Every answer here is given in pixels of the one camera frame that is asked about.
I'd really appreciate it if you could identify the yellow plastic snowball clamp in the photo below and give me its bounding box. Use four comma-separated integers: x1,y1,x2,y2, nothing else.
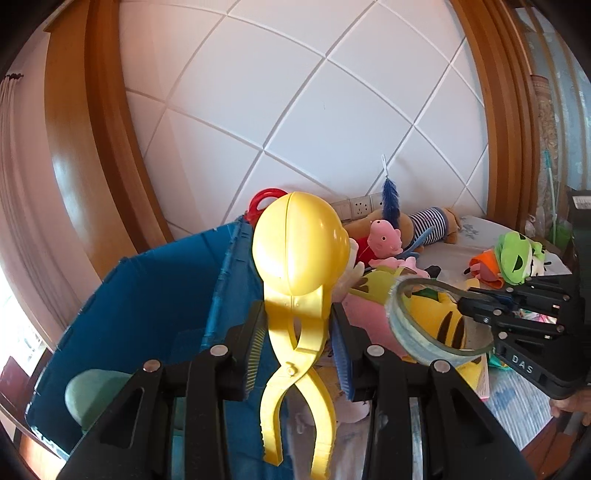
252,192,349,479

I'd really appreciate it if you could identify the orange plush toy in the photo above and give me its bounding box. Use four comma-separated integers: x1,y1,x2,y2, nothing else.
464,249,505,289

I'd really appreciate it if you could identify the yellow striped plush toy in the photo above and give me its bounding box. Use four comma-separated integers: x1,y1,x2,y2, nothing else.
405,288,490,400

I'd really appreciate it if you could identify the white doll plush toy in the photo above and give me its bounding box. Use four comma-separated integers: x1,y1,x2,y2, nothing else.
332,238,365,303

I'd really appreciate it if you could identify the white wall power strip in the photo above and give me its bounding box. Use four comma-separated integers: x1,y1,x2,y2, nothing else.
332,193,383,222

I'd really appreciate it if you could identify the red plastic toy case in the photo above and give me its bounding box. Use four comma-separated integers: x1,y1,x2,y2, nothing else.
245,188,287,228

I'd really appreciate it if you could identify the small white plush toy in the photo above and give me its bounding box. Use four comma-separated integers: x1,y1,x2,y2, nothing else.
329,384,370,424

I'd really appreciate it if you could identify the green broom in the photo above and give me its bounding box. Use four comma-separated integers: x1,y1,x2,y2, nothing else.
543,149,570,252

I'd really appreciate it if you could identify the striped shirt bear plush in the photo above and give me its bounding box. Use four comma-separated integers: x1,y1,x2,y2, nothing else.
345,207,461,247

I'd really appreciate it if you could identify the green frog plush toy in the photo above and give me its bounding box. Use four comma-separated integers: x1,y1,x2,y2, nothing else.
495,231,546,285

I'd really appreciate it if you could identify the clear tape roll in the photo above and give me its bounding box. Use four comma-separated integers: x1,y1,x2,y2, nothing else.
385,276,493,368

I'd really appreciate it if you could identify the person's right hand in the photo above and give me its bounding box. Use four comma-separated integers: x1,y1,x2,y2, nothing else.
549,388,591,427

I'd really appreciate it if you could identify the pink pig plush toy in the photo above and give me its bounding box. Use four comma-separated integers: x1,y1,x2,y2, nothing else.
356,219,403,265

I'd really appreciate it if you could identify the blue plastic storage crate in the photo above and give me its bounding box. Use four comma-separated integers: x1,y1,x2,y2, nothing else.
26,219,294,479

